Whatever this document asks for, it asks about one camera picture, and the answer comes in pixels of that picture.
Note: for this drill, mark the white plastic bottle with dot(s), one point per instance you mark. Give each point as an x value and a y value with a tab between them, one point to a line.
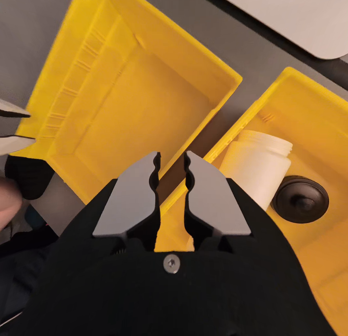
255	167

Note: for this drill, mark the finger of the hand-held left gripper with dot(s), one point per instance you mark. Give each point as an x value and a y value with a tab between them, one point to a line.
11	110
13	145

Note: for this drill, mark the yellow plastic bin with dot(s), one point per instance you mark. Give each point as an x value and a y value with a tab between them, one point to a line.
315	124
136	107

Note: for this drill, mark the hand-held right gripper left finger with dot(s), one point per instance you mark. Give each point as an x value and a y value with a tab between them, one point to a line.
128	205

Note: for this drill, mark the black textured pad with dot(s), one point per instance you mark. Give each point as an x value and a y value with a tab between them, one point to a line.
30	175

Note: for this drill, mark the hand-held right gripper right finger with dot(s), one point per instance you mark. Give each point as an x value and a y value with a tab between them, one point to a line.
215	205

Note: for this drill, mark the black bottle lid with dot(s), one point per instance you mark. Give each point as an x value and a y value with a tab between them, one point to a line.
300	200

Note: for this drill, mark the person's left hand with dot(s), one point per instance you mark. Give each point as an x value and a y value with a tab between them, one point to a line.
8	205

